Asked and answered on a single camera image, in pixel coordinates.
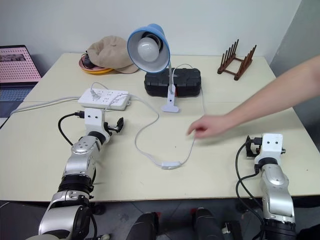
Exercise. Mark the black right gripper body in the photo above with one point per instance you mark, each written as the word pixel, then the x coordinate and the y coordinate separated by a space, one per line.
pixel 256 147

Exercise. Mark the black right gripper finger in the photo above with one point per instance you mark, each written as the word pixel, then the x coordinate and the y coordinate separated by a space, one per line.
pixel 248 153
pixel 248 140

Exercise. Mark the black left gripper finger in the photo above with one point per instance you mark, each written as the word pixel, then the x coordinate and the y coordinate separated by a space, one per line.
pixel 121 122
pixel 119 130

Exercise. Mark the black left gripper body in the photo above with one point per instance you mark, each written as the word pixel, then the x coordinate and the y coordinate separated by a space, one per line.
pixel 110 127

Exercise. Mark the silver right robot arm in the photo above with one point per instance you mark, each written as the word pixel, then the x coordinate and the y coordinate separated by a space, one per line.
pixel 276 190

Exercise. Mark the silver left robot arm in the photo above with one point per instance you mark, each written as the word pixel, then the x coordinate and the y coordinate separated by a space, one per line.
pixel 78 160

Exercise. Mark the person's bare forearm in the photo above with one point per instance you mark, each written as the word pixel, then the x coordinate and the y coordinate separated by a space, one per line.
pixel 277 92

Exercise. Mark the blue desk lamp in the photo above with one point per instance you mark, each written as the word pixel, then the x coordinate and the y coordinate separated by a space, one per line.
pixel 160 35

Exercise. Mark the person's bare hand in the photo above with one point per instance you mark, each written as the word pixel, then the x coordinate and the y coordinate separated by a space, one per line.
pixel 212 127

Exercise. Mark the white power strip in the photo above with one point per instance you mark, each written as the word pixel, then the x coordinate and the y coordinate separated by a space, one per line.
pixel 105 99

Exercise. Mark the beige cap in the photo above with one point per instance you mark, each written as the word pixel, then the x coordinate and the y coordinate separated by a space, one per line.
pixel 112 53

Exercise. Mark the black plastic case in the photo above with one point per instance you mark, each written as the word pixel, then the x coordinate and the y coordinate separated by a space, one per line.
pixel 185 82

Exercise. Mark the white light bulb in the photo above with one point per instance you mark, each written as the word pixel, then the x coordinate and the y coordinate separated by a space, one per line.
pixel 148 50

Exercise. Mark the dark wooden dish rack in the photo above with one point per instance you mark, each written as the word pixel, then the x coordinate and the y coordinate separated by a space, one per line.
pixel 237 62

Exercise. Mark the dark rounded shape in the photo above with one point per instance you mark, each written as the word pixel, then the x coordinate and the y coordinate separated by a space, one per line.
pixel 145 227
pixel 207 223

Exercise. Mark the laptop with pink screen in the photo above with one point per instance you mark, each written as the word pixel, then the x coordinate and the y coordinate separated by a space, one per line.
pixel 15 70

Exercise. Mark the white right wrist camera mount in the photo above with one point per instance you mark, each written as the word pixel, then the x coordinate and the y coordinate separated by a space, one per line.
pixel 271 147

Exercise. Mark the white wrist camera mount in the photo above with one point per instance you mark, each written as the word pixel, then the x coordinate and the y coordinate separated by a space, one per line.
pixel 93 122
pixel 271 147

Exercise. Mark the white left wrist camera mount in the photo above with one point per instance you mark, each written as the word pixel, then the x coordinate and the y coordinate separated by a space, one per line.
pixel 93 122

